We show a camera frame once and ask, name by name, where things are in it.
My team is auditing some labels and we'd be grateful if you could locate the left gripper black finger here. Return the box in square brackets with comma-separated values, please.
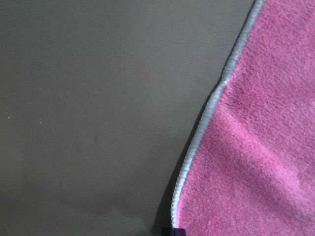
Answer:
[161, 227, 186, 236]

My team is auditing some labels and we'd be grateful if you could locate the pink and grey towel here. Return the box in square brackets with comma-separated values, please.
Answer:
[171, 0, 315, 236]

